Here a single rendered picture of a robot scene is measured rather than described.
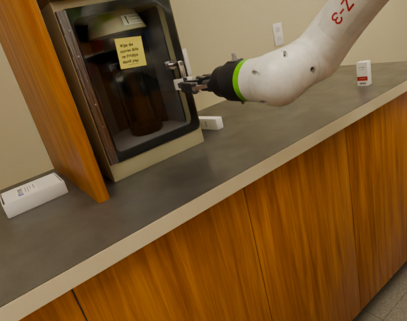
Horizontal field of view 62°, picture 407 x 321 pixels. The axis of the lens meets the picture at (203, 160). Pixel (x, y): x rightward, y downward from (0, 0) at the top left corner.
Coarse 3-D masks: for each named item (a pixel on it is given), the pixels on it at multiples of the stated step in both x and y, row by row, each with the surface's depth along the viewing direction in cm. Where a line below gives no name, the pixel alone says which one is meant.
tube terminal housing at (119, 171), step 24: (48, 0) 77; (72, 0) 80; (96, 0) 83; (48, 24) 85; (72, 72) 85; (96, 144) 94; (168, 144) 102; (192, 144) 107; (120, 168) 94; (144, 168) 98
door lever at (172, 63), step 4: (172, 60) 96; (168, 64) 96; (172, 64) 96; (176, 64) 93; (180, 64) 92; (172, 68) 97; (180, 68) 93; (180, 72) 93; (184, 72) 94; (180, 76) 94; (184, 76) 94; (184, 92) 96
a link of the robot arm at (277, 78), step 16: (288, 48) 66; (304, 48) 66; (240, 64) 71; (256, 64) 66; (272, 64) 63; (288, 64) 62; (304, 64) 64; (240, 80) 70; (256, 80) 65; (272, 80) 63; (288, 80) 62; (304, 80) 65; (240, 96) 73; (256, 96) 68; (272, 96) 64; (288, 96) 64
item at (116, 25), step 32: (128, 0) 87; (160, 0) 92; (96, 32) 83; (128, 32) 88; (160, 32) 93; (96, 64) 85; (160, 64) 95; (96, 96) 86; (128, 96) 91; (160, 96) 96; (192, 96) 103; (128, 128) 92; (160, 128) 98; (192, 128) 104
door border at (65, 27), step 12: (60, 12) 78; (60, 24) 78; (72, 36) 80; (72, 48) 81; (84, 72) 83; (84, 84) 84; (96, 108) 86; (108, 132) 89; (108, 144) 90; (108, 156) 90
